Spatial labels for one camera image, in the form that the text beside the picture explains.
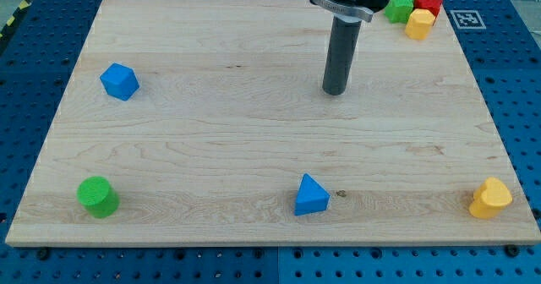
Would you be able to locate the blue cube block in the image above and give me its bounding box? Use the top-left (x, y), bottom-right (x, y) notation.
top-left (100, 63), bottom-right (139, 101)

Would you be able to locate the blue triangle block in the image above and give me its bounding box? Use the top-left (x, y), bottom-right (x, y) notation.
top-left (294, 173), bottom-right (330, 216)

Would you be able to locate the light wooden board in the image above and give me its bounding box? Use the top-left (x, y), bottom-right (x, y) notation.
top-left (6, 0), bottom-right (540, 248)

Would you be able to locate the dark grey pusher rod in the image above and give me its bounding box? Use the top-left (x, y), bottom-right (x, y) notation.
top-left (322, 16), bottom-right (362, 96)

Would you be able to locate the green star block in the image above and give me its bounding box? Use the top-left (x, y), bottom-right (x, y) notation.
top-left (384, 0), bottom-right (414, 24)

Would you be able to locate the yellow hexagon block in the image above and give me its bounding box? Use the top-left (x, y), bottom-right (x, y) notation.
top-left (405, 8), bottom-right (436, 40)

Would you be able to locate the green cylinder block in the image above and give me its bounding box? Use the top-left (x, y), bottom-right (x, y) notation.
top-left (76, 176), bottom-right (120, 219)

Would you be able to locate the red star block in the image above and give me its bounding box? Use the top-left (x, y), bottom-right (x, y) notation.
top-left (413, 0), bottom-right (444, 17)

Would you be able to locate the white fiducial marker tag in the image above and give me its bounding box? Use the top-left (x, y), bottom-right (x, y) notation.
top-left (450, 9), bottom-right (486, 30)

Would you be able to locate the yellow heart block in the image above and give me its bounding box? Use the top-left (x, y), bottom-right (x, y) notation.
top-left (468, 177), bottom-right (513, 219)

